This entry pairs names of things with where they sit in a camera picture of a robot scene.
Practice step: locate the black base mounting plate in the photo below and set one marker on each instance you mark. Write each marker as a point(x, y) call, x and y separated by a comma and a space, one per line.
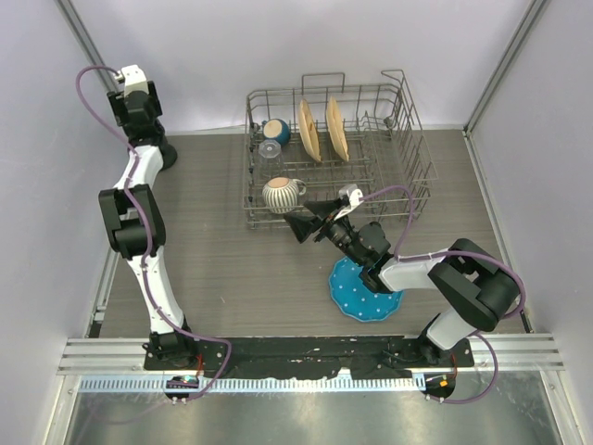
point(307, 358)

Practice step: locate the black phone stand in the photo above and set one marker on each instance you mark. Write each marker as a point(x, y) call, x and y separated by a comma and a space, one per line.
point(167, 150)

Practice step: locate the left beige plate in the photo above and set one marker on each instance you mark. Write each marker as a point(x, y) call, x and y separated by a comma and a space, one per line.
point(308, 131)

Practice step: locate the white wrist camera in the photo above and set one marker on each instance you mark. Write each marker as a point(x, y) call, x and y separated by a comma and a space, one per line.
point(351, 197)
point(133, 79)

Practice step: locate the blue polka dot plate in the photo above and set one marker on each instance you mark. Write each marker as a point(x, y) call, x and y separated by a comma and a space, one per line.
point(357, 301)

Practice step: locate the right beige plate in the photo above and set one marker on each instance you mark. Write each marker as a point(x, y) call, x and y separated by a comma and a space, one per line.
point(336, 130)

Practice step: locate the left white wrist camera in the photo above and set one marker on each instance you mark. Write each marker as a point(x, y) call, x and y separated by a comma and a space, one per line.
point(133, 79)

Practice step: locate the clear glass cup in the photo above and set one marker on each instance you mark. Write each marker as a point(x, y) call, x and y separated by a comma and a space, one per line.
point(270, 160)

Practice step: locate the beige plate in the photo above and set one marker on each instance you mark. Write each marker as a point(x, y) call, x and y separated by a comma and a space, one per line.
point(336, 130)
point(308, 131)

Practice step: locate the striped ceramic mug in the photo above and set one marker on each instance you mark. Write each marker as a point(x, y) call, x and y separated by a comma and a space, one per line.
point(281, 194)

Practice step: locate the blue ceramic bowl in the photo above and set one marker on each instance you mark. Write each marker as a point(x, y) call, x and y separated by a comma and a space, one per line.
point(277, 130)

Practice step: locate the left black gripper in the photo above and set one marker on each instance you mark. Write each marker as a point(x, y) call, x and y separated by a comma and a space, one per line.
point(119, 110)

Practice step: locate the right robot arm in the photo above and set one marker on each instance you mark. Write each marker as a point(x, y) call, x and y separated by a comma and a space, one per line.
point(369, 283)

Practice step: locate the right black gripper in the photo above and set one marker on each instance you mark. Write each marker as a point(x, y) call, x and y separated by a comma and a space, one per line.
point(304, 226)

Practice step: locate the grey wire dish rack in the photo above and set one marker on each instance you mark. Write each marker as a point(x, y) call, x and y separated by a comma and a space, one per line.
point(388, 154)

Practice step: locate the white slotted cable duct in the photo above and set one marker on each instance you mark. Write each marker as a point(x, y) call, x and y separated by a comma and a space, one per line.
point(173, 384)

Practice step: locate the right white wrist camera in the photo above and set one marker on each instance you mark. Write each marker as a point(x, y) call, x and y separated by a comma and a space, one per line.
point(351, 197)

